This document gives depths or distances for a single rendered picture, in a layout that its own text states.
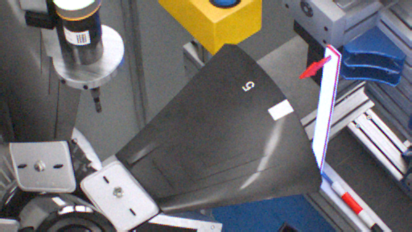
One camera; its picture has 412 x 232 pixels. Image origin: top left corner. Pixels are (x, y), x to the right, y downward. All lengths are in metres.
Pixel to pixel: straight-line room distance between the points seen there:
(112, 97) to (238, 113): 1.13
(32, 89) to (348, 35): 0.72
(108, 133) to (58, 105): 1.36
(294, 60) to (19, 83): 1.75
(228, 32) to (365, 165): 0.93
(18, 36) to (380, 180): 1.41
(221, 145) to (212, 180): 0.05
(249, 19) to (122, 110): 0.95
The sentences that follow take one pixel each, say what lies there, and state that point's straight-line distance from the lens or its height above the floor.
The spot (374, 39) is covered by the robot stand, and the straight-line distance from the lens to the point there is 1.53.
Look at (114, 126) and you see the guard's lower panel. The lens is 2.29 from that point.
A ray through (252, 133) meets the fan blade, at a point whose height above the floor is 1.17.
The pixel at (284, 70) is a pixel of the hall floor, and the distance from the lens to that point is 2.59.
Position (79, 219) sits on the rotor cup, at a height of 1.24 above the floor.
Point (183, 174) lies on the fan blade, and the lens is 1.03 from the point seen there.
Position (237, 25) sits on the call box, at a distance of 1.35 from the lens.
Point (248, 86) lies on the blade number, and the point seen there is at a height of 1.18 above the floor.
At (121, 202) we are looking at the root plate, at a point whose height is 1.19.
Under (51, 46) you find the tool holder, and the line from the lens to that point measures 0.77.
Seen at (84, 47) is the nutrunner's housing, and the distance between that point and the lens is 0.75.
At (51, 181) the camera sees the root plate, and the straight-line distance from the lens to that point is 0.97.
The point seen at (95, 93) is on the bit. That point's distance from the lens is 0.83.
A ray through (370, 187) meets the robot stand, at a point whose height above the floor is 0.21.
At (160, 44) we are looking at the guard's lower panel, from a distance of 2.16.
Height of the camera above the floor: 2.07
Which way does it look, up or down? 56 degrees down
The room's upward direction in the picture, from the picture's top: 2 degrees counter-clockwise
